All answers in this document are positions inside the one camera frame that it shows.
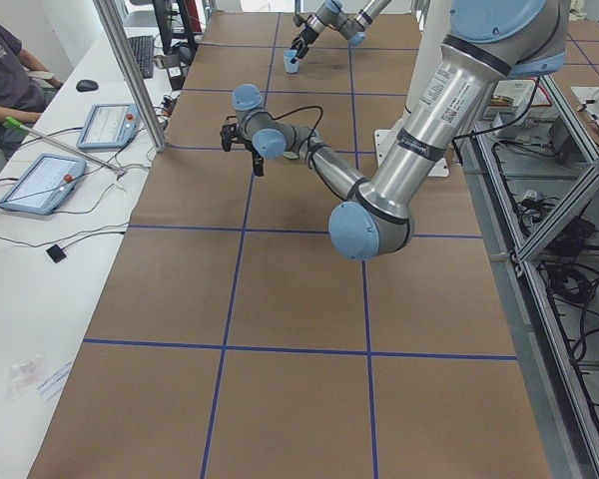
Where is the seated person grey shirt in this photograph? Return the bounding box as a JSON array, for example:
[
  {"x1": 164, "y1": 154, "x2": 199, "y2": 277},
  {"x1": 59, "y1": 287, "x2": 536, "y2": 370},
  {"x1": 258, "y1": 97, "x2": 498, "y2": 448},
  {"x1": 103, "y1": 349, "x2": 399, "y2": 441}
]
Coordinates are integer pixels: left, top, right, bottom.
[{"x1": 0, "y1": 25, "x2": 63, "y2": 157}]

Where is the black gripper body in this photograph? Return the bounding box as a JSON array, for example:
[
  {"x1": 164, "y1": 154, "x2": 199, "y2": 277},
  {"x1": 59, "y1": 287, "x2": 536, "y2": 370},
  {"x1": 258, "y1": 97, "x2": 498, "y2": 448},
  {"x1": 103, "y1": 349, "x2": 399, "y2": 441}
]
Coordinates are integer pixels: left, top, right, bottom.
[
  {"x1": 244, "y1": 142, "x2": 261, "y2": 159},
  {"x1": 299, "y1": 17, "x2": 320, "y2": 44}
]

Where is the light blue plastic cup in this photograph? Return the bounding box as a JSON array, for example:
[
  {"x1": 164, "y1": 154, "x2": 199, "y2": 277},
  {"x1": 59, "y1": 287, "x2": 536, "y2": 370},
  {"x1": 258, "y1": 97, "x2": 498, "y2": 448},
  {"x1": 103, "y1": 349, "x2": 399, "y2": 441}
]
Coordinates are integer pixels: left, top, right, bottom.
[{"x1": 283, "y1": 49, "x2": 300, "y2": 74}]

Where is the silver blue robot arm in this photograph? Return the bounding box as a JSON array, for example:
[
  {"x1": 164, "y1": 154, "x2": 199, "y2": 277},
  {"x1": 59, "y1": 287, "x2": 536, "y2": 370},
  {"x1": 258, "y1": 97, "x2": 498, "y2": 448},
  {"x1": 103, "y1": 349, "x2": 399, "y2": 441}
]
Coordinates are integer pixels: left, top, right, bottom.
[
  {"x1": 221, "y1": 1, "x2": 570, "y2": 260},
  {"x1": 291, "y1": 0, "x2": 390, "y2": 64}
]

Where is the black computer mouse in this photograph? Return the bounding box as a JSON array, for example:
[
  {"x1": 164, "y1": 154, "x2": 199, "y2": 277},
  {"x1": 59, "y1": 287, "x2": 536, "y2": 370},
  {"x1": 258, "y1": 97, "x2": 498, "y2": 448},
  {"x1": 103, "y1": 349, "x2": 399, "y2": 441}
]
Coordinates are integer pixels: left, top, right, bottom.
[{"x1": 75, "y1": 79, "x2": 99, "y2": 93}]

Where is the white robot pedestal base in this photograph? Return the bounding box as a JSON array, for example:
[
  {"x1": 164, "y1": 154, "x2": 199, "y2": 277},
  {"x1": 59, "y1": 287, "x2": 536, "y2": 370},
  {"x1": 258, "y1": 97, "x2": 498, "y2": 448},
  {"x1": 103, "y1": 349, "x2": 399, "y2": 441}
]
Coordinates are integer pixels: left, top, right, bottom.
[{"x1": 374, "y1": 1, "x2": 451, "y2": 166}]

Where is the aluminium frame rack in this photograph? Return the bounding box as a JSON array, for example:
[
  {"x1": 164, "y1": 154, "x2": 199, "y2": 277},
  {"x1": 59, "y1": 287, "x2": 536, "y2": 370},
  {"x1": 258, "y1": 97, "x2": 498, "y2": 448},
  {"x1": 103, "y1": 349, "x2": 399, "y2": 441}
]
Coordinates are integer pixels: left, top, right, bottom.
[{"x1": 458, "y1": 0, "x2": 599, "y2": 479}]

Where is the clear plastic bag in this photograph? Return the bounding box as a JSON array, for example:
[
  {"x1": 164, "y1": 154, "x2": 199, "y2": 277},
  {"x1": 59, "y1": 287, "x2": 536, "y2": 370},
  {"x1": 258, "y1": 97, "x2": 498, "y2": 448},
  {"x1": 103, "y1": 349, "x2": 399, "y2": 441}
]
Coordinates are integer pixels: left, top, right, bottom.
[{"x1": 6, "y1": 352, "x2": 48, "y2": 399}]

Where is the metal rod green handle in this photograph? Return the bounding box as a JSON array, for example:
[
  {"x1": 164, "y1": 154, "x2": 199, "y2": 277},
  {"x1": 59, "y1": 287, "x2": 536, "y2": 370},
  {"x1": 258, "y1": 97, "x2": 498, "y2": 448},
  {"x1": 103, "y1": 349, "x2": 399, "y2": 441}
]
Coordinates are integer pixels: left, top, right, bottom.
[{"x1": 3, "y1": 116, "x2": 127, "y2": 178}]

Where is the blue teach pendant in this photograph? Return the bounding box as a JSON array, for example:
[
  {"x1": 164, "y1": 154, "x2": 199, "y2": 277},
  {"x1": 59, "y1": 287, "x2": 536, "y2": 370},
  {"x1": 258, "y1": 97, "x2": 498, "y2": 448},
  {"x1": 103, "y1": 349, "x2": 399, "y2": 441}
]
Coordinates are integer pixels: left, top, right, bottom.
[
  {"x1": 76, "y1": 103, "x2": 141, "y2": 151},
  {"x1": 0, "y1": 154, "x2": 87, "y2": 216}
]

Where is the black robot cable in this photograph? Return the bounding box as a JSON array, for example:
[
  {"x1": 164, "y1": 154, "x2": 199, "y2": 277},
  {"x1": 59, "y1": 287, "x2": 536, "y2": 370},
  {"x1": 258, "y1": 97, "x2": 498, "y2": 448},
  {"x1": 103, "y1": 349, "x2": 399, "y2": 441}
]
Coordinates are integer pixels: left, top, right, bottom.
[{"x1": 272, "y1": 105, "x2": 325, "y2": 146}]

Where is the black keyboard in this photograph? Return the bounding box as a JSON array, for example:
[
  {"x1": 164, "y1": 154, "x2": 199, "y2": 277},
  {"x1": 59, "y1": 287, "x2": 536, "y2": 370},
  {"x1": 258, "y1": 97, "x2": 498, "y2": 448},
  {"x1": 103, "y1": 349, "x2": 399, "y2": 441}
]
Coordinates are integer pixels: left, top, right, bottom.
[{"x1": 128, "y1": 35, "x2": 154, "y2": 79}]

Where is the far blue teach pendant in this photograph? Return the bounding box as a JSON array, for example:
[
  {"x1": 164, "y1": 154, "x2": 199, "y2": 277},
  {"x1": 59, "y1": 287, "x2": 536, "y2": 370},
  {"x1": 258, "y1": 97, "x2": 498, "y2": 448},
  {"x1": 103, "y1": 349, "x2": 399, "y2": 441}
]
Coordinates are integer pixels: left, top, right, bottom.
[{"x1": 76, "y1": 103, "x2": 141, "y2": 151}]

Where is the aluminium frame post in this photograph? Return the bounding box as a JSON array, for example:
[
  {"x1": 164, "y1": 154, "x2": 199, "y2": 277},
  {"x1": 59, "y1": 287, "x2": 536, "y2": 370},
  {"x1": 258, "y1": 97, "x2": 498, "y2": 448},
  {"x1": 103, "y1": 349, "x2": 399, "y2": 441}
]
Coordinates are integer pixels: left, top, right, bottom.
[{"x1": 93, "y1": 0, "x2": 166, "y2": 153}]

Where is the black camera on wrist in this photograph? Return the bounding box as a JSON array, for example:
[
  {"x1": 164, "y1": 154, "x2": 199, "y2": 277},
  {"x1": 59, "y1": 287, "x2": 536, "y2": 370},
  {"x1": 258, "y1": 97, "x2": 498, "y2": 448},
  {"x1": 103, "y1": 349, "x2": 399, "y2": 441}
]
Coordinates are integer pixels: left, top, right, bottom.
[{"x1": 220, "y1": 116, "x2": 242, "y2": 152}]

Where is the small black square device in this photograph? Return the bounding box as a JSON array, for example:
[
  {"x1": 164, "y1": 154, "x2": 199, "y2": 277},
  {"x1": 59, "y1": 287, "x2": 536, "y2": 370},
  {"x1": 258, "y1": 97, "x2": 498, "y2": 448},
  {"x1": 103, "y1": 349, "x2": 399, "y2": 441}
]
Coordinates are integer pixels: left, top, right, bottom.
[{"x1": 46, "y1": 244, "x2": 67, "y2": 263}]

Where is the near blue teach pendant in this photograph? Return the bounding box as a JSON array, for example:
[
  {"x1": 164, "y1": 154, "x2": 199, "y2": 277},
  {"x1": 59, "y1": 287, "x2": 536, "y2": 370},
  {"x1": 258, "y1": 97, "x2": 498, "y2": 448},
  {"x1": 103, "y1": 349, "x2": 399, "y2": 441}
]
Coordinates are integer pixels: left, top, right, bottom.
[{"x1": 0, "y1": 154, "x2": 87, "y2": 216}]

